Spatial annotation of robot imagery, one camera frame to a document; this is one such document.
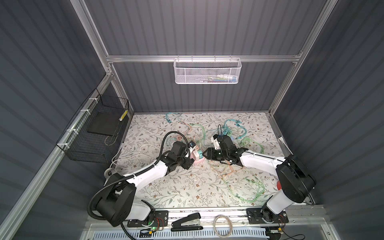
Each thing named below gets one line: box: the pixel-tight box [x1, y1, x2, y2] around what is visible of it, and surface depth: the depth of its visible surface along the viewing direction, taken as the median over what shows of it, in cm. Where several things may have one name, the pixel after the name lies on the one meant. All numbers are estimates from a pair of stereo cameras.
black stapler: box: [171, 212, 204, 232], surface depth 72 cm
